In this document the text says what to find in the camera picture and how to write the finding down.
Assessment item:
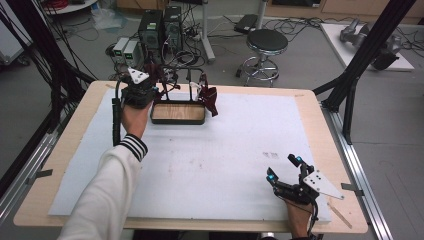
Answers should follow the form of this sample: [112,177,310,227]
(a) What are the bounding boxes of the clear plastic bag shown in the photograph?
[90,6,128,32]

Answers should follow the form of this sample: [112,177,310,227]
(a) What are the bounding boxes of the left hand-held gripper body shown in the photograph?
[118,67,159,109]

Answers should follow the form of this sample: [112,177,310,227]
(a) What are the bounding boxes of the black rack with wooden tray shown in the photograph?
[146,65,207,126]

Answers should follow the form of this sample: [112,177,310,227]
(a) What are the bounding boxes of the thin wooden stick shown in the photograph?
[326,202,353,230]

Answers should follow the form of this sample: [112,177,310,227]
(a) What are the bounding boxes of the flat black box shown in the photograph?
[233,13,259,34]

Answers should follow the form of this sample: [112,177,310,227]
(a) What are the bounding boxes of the aluminium rail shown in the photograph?
[321,103,394,240]
[0,113,78,221]

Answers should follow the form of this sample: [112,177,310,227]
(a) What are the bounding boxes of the white power supply unit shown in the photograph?
[112,37,129,64]
[123,40,140,68]

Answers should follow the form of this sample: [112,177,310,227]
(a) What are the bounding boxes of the white desk leg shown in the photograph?
[199,0,217,64]

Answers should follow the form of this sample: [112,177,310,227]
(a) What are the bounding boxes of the person's left hand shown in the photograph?
[120,99,153,139]

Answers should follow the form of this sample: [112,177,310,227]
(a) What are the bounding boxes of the computer towers on floor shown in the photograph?
[106,6,214,83]

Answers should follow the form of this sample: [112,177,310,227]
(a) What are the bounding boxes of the white foam mat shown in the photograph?
[48,88,333,224]

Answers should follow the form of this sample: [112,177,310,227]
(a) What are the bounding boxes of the person's right hand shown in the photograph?
[284,199,314,239]

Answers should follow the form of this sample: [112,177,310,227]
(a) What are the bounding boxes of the grey metal clip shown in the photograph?
[26,169,54,186]
[340,182,365,198]

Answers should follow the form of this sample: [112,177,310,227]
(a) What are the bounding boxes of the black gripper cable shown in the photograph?
[111,79,127,147]
[308,199,321,240]

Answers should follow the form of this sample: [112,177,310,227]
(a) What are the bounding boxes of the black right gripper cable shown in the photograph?
[308,199,321,240]

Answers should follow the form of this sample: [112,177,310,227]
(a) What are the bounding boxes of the white round table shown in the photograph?
[43,0,99,16]

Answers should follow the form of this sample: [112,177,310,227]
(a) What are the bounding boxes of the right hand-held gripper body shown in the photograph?
[273,162,345,206]

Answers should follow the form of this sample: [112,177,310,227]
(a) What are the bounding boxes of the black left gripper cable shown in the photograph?
[111,79,127,147]

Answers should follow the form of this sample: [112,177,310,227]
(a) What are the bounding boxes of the black metal frame with cables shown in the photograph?
[0,0,96,134]

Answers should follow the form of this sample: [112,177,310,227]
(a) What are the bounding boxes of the striped red bow tie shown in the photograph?
[194,72,219,118]

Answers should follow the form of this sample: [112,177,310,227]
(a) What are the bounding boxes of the black round stool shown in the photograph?
[235,28,290,88]

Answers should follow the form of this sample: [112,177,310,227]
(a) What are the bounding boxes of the black computer tower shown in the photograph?
[163,5,184,53]
[138,9,164,51]

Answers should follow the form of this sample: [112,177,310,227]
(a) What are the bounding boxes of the white floor board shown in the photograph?
[319,22,415,72]

